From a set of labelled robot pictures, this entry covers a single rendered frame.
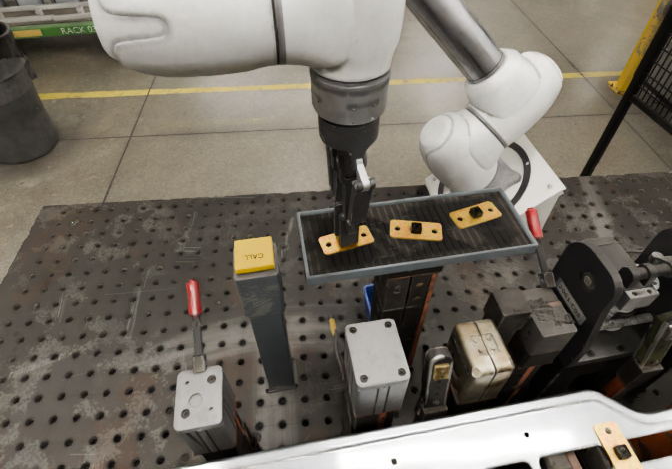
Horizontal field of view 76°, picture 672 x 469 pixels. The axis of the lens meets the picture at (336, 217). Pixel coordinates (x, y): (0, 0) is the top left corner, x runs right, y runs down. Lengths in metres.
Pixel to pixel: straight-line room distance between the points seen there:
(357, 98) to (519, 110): 0.76
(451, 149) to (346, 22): 0.76
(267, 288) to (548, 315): 0.45
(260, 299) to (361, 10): 0.48
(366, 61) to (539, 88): 0.79
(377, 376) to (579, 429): 0.33
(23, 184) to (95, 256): 1.70
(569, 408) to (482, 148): 0.64
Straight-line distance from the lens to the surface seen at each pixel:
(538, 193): 1.26
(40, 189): 3.01
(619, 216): 1.63
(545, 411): 0.80
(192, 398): 0.71
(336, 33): 0.43
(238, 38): 0.42
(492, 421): 0.76
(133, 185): 2.77
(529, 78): 1.18
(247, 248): 0.70
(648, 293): 0.78
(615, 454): 0.82
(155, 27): 0.43
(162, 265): 1.33
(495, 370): 0.71
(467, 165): 1.18
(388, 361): 0.64
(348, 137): 0.51
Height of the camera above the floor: 1.69
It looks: 47 degrees down
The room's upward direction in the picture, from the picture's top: straight up
